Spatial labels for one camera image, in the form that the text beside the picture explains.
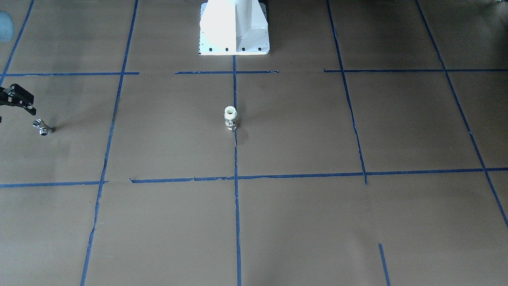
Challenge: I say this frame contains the chrome tee pipe fitting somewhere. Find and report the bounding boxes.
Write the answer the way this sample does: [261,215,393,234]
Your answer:
[33,119,53,136]

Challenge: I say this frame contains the brass valve white PPR ends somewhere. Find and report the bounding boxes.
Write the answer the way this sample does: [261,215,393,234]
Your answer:
[223,106,239,132]

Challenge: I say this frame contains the white pedestal column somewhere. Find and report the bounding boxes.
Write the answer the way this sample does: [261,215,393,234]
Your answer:
[198,0,270,56]

